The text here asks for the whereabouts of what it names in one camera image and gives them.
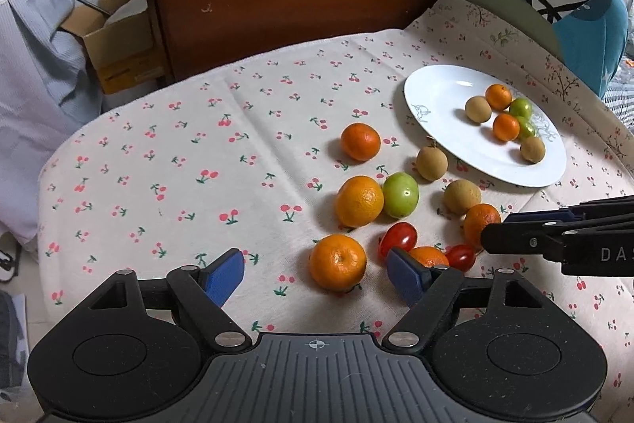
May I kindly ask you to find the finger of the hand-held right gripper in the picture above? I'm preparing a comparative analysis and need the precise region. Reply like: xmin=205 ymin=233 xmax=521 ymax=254
xmin=504 ymin=195 xmax=634 ymax=230
xmin=480 ymin=221 xmax=595 ymax=261

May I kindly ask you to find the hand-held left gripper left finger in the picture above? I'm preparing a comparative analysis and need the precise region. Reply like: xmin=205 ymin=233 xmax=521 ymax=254
xmin=74 ymin=249 xmax=252 ymax=354

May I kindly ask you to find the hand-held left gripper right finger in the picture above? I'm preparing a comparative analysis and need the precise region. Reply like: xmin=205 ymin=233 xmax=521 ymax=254
xmin=382 ymin=247 xmax=560 ymax=354

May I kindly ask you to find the orange mandarin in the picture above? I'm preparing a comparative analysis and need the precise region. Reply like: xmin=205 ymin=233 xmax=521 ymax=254
xmin=336 ymin=175 xmax=386 ymax=228
xmin=463 ymin=203 xmax=502 ymax=251
xmin=485 ymin=83 xmax=513 ymax=111
xmin=309 ymin=235 xmax=368 ymax=292
xmin=410 ymin=246 xmax=450 ymax=269
xmin=493 ymin=113 xmax=521 ymax=142
xmin=341 ymin=122 xmax=382 ymax=162

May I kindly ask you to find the red cherry tomato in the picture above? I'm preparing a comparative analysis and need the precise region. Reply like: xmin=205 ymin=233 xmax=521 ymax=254
xmin=379 ymin=222 xmax=418 ymax=261
xmin=445 ymin=244 xmax=477 ymax=272

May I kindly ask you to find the brown longan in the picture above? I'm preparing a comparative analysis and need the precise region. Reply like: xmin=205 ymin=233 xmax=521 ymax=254
xmin=443 ymin=179 xmax=482 ymax=214
xmin=519 ymin=136 xmax=546 ymax=164
xmin=415 ymin=137 xmax=449 ymax=182
xmin=464 ymin=96 xmax=493 ymax=124

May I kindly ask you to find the large green tomato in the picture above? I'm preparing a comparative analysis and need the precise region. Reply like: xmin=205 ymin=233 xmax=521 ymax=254
xmin=382 ymin=172 xmax=421 ymax=220

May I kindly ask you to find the white plate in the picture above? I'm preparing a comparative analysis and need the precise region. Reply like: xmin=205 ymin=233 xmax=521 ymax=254
xmin=403 ymin=65 xmax=567 ymax=188

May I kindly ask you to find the cherry print tablecloth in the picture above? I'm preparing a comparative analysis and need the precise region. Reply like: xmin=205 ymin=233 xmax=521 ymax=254
xmin=37 ymin=29 xmax=634 ymax=384

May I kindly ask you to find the dark checkered blanket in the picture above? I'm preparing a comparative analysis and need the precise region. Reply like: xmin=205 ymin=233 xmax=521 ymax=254
xmin=602 ymin=78 xmax=634 ymax=127

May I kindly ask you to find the beige floral bedsheet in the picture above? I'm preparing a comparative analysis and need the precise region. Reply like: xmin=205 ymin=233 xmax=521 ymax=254
xmin=406 ymin=0 xmax=634 ymax=186

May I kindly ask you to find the grey-green pillow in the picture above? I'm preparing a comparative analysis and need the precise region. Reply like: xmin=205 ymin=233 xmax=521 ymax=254
xmin=443 ymin=0 xmax=563 ymax=57

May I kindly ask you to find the dark clothes pile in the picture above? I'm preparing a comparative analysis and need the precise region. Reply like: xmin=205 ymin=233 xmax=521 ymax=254
xmin=0 ymin=289 xmax=29 ymax=390

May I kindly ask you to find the brown cardboard box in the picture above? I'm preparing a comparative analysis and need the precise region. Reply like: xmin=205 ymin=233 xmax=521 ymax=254
xmin=59 ymin=0 xmax=166 ymax=95

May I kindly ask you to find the light blue cloth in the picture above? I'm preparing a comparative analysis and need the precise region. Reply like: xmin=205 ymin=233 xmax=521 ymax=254
xmin=0 ymin=0 xmax=106 ymax=246

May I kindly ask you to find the wooden headboard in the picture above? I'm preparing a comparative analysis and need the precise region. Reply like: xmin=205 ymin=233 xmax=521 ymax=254
xmin=121 ymin=0 xmax=456 ymax=85

